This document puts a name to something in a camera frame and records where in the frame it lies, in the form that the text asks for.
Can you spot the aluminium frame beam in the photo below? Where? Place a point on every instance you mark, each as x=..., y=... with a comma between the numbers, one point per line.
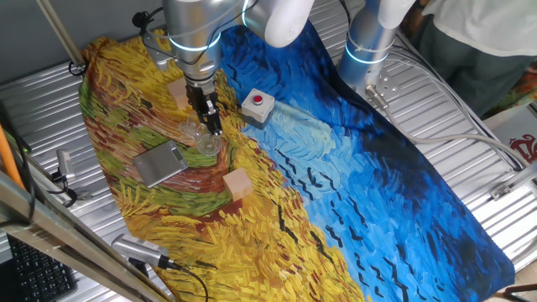
x=63, y=239

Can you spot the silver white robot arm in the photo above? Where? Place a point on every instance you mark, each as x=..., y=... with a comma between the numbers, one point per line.
x=193, y=25

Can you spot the silver camera with black stand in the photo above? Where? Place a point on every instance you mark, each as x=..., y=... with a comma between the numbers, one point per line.
x=138, y=248

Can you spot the orange pole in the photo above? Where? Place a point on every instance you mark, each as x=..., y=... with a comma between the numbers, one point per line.
x=8, y=159

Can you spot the black keyboard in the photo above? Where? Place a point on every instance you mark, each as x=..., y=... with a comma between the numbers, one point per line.
x=40, y=274

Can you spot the silver digital scale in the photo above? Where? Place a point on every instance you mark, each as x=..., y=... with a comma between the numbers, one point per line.
x=159, y=164

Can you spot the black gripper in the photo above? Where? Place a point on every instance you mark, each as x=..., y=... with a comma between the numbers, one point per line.
x=202, y=95

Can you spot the grey diagonal metal pole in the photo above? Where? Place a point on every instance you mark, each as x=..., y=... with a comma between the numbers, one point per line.
x=60, y=35

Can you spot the person in white shirt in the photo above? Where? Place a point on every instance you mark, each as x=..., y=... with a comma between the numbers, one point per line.
x=474, y=25

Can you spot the clear glass cup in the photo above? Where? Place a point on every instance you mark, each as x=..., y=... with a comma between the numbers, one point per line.
x=207, y=144

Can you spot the metal bracket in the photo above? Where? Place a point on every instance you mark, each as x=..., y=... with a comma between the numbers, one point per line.
x=507, y=186

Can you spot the grey red emergency button box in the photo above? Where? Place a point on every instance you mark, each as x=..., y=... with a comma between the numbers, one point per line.
x=257, y=107

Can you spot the small silver camera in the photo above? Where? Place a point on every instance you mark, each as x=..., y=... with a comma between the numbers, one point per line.
x=65, y=164

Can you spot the painted yellow blue cloth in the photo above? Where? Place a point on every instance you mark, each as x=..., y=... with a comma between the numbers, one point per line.
x=335, y=189

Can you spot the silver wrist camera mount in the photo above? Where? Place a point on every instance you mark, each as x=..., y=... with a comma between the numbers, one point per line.
x=161, y=56

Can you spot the white sign with red logo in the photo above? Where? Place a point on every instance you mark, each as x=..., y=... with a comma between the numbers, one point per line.
x=518, y=134

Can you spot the wooden cube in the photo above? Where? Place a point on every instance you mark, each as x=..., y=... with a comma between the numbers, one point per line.
x=178, y=94
x=238, y=184

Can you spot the dark curved metal bar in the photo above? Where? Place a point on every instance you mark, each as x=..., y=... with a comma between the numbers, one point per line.
x=520, y=289

